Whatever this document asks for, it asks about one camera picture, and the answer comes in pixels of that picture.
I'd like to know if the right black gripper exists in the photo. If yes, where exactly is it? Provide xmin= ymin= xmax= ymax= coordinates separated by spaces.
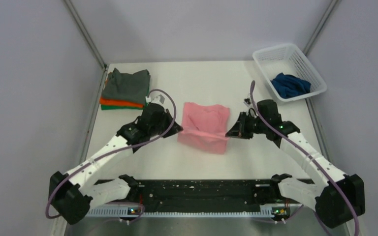
xmin=226 ymin=112 xmax=268 ymax=140

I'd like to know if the pink t shirt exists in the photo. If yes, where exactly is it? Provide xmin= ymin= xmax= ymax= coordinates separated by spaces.
xmin=177 ymin=102 xmax=230 ymax=154

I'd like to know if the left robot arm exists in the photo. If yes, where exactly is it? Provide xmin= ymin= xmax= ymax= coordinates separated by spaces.
xmin=45 ymin=91 xmax=183 ymax=225

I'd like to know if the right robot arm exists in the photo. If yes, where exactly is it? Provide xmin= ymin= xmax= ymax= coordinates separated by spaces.
xmin=226 ymin=98 xmax=366 ymax=229

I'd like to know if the crumpled blue t shirt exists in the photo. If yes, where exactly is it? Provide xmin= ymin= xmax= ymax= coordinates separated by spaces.
xmin=271 ymin=73 xmax=311 ymax=99

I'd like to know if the folded grey t shirt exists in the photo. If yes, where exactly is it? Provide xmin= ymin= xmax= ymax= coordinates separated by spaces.
xmin=101 ymin=68 xmax=151 ymax=107

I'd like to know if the folded orange t shirt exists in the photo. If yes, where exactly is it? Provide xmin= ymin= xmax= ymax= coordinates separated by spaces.
xmin=99 ymin=97 xmax=145 ymax=109

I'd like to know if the folded green t shirt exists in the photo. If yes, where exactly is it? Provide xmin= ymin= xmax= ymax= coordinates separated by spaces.
xmin=101 ymin=85 xmax=148 ymax=110

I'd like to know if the white plastic basket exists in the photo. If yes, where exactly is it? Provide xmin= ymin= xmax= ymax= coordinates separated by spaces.
xmin=252 ymin=43 xmax=327 ymax=104

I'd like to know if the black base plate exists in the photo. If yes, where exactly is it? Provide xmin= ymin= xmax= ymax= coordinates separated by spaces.
xmin=97 ymin=175 xmax=314 ymax=214

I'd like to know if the white slotted cable duct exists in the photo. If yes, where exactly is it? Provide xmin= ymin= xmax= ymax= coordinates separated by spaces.
xmin=88 ymin=206 xmax=275 ymax=219

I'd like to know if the left aluminium frame post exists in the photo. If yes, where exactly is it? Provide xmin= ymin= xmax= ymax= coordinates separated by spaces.
xmin=62 ymin=0 xmax=107 ymax=69

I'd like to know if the aluminium frame post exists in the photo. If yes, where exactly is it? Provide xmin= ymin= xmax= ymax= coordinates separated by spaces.
xmin=62 ymin=0 xmax=107 ymax=69
xmin=302 ymin=0 xmax=342 ymax=56

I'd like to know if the right aluminium frame post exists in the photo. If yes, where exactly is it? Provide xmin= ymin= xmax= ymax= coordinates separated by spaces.
xmin=302 ymin=0 xmax=342 ymax=56

